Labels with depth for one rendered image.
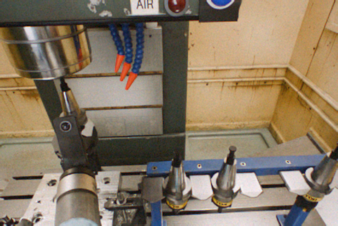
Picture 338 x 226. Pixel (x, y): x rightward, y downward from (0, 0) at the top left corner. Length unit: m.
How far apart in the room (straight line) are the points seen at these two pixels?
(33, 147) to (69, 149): 1.37
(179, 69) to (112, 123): 0.42
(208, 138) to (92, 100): 0.90
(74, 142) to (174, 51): 0.64
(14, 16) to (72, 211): 0.29
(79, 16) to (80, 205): 0.29
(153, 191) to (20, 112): 1.41
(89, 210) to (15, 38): 0.32
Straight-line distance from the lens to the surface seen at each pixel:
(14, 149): 1.93
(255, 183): 0.57
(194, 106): 1.56
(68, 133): 0.50
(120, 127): 1.16
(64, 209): 0.43
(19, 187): 1.13
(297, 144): 1.39
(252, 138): 1.74
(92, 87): 1.06
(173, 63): 1.03
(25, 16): 0.32
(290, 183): 0.60
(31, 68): 0.50
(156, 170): 0.55
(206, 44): 1.40
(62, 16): 0.31
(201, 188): 0.53
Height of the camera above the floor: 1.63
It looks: 38 degrees down
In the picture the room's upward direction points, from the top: 2 degrees counter-clockwise
